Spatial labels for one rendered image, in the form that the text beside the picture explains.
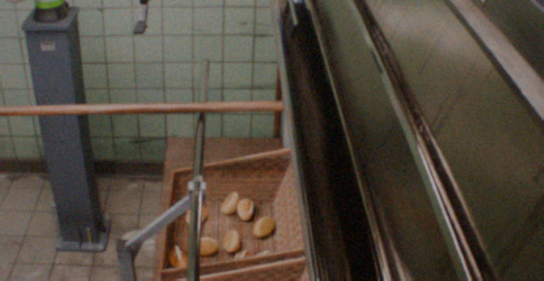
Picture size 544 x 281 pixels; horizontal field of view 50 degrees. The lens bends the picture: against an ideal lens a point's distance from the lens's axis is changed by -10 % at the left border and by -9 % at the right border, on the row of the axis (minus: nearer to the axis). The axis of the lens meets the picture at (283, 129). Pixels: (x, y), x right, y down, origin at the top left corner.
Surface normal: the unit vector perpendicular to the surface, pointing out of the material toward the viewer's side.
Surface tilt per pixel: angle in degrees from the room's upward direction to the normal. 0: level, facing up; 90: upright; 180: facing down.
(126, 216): 0
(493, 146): 69
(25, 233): 0
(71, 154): 90
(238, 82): 90
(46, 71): 90
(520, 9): 90
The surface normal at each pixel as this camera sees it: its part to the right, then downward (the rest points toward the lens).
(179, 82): 0.07, 0.54
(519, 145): -0.90, -0.31
